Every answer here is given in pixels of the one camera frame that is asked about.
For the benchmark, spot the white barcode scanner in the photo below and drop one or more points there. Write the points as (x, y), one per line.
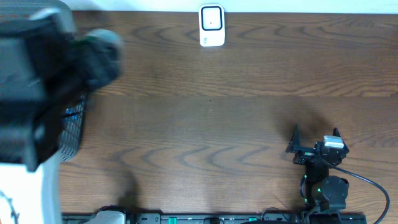
(212, 25)

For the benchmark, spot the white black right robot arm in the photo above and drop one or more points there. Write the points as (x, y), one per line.
(322, 192)

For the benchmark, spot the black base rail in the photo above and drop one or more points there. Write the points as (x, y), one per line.
(155, 218)

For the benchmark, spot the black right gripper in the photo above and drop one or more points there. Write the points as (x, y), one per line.
(295, 144)

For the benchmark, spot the grey plastic mesh basket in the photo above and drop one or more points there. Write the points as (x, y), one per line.
(70, 138)

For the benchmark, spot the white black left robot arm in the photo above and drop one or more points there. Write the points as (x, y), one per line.
(46, 76)

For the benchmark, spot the blue Oreo cookie pack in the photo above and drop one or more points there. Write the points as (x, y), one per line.
(73, 114)

